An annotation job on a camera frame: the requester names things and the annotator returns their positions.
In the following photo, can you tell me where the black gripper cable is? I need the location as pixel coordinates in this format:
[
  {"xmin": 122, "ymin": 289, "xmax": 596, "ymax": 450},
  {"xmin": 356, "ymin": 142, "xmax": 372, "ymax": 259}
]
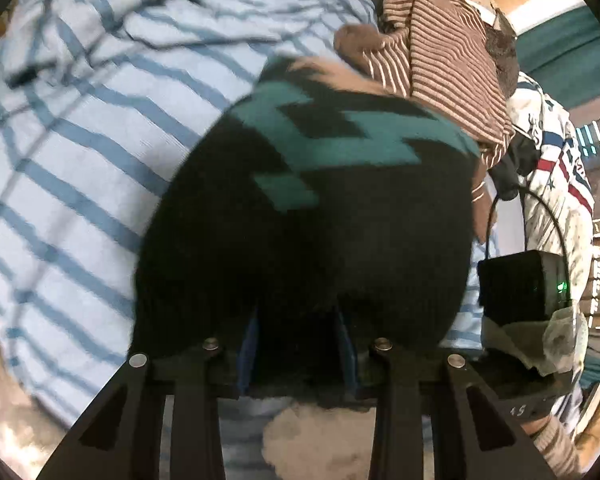
[{"xmin": 484, "ymin": 187, "xmax": 571, "ymax": 261}]

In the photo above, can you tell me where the white fluffy blanket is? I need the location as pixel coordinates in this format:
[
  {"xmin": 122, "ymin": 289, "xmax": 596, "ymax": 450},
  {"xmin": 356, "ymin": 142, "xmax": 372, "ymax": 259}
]
[{"xmin": 0, "ymin": 310, "xmax": 381, "ymax": 480}]

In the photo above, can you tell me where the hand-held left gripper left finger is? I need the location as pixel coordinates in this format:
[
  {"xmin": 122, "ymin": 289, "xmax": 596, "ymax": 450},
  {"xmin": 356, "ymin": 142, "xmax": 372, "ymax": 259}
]
[{"xmin": 35, "ymin": 307, "xmax": 260, "ymax": 480}]

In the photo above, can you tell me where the black garment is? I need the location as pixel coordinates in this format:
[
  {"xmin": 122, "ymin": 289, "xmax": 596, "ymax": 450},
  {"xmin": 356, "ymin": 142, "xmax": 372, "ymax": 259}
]
[{"xmin": 490, "ymin": 132, "xmax": 538, "ymax": 198}]

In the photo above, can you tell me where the blue striped duvet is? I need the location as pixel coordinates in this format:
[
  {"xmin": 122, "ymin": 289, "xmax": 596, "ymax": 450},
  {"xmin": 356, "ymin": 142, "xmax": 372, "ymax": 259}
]
[{"xmin": 0, "ymin": 0, "xmax": 486, "ymax": 480}]

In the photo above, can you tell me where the teal curtain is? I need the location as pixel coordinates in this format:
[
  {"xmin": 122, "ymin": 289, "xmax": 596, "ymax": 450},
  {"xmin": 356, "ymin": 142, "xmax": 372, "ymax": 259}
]
[{"xmin": 515, "ymin": 5, "xmax": 600, "ymax": 106}]

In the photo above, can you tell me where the white star print quilt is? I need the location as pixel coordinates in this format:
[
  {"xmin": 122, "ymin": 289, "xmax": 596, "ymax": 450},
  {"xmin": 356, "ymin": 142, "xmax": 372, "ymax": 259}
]
[{"xmin": 505, "ymin": 72, "xmax": 598, "ymax": 321}]

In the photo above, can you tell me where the black patterned sweater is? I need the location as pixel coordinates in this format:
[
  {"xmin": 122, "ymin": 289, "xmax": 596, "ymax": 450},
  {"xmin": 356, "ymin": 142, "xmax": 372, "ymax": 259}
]
[{"xmin": 130, "ymin": 55, "xmax": 481, "ymax": 401}]

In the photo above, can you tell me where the dark brown fuzzy cloth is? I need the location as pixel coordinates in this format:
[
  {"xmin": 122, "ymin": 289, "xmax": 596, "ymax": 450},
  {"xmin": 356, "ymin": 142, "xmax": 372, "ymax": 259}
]
[{"xmin": 484, "ymin": 22, "xmax": 520, "ymax": 98}]

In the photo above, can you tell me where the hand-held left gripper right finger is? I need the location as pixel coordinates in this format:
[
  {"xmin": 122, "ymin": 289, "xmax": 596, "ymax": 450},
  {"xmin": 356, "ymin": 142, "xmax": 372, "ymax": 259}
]
[{"xmin": 336, "ymin": 307, "xmax": 553, "ymax": 480}]

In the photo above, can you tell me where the brown striped sweater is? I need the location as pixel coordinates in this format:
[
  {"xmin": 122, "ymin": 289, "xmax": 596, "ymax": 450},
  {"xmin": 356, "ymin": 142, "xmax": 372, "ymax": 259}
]
[{"xmin": 334, "ymin": 0, "xmax": 518, "ymax": 241}]

